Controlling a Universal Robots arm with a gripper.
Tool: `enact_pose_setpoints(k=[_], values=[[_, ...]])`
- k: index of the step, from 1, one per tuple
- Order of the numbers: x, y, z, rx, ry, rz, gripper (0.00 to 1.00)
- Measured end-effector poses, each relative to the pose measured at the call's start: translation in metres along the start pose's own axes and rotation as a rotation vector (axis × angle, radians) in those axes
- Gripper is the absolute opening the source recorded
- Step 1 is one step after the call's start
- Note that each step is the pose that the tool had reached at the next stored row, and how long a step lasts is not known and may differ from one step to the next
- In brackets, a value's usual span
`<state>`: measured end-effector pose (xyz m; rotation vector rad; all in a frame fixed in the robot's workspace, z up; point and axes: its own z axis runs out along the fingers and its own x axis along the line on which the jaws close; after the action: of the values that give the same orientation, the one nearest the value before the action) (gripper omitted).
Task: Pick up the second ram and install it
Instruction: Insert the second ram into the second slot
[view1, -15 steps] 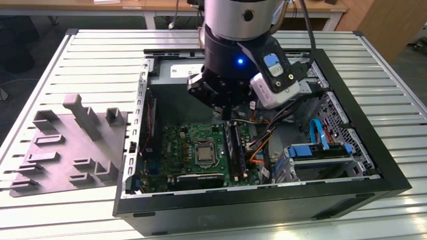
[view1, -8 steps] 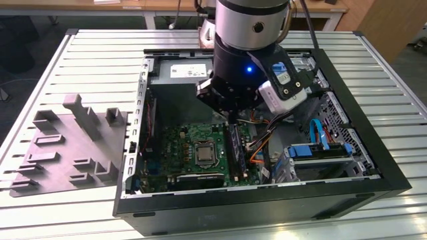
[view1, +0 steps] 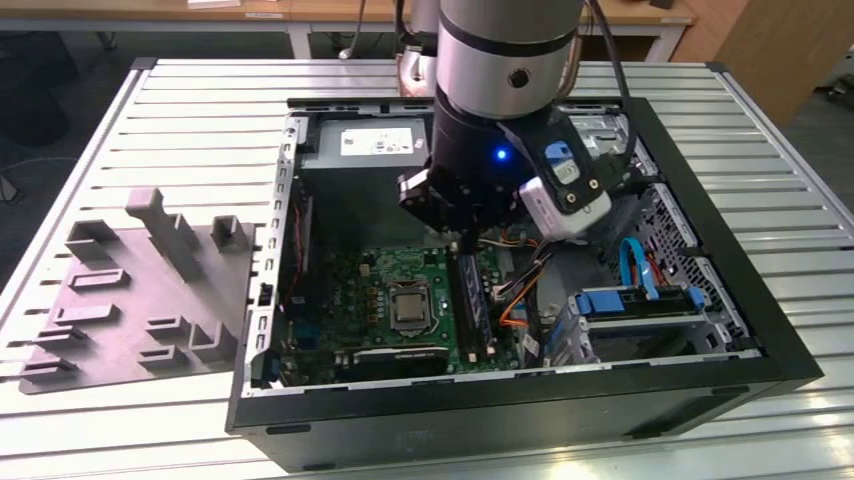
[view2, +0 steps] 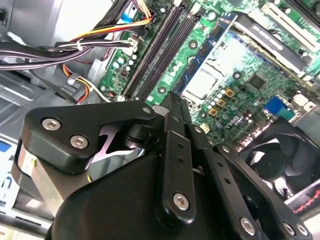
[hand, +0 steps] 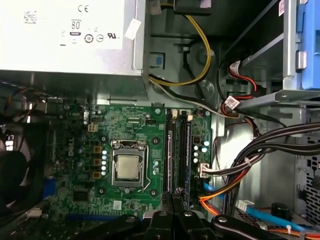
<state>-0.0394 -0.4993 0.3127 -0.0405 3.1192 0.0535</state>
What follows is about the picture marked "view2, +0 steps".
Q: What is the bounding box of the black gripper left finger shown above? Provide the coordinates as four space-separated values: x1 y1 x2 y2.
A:
11 91 197 224

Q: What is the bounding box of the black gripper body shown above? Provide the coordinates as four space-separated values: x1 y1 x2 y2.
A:
44 149 242 240

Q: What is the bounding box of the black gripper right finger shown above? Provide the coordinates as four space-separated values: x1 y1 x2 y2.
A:
179 98 315 240

